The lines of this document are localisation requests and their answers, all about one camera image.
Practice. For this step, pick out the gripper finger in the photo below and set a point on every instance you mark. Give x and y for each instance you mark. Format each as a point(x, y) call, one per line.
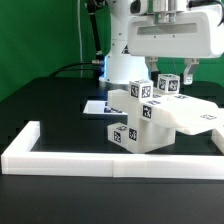
point(151, 63)
point(191, 66)

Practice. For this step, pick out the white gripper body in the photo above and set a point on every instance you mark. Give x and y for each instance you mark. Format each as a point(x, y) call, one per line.
point(176, 28)

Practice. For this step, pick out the white chair back frame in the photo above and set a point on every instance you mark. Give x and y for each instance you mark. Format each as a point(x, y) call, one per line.
point(186, 114)

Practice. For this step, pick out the white chair seat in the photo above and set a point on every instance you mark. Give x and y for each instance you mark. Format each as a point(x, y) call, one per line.
point(144, 136)

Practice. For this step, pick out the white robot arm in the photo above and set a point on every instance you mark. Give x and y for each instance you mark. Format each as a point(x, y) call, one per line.
point(120, 66)

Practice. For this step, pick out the white sheet with markers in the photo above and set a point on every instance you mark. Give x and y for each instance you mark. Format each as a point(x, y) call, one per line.
point(100, 108)

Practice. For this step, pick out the white U-shaped fence frame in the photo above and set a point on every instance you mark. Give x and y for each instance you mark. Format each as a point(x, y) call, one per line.
point(19, 158)

